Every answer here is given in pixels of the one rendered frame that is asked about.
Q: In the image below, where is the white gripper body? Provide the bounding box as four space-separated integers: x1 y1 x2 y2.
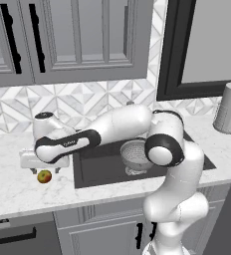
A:
19 148 71 170

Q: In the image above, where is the red and yellow apple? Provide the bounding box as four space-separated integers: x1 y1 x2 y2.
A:
37 169 54 184

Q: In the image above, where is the dark grey sink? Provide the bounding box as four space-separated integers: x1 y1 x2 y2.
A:
72 129 218 190

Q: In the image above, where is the white colander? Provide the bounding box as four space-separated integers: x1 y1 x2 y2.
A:
119 138 155 176

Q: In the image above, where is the dark grey dishwasher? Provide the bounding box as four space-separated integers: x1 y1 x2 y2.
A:
0 212 63 255

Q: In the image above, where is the grey paper towel roll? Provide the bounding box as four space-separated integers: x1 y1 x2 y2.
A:
212 82 231 135

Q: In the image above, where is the black framed window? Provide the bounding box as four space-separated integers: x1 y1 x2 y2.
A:
155 0 231 102

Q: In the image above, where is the black dishwasher handle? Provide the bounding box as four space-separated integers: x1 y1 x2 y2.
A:
0 226 38 247

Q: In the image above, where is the black base cupboard handle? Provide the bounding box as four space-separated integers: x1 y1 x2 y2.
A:
134 222 144 251
149 221 158 241

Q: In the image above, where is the black wall cupboard handle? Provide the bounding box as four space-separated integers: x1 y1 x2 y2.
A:
28 2 47 75
0 2 23 75

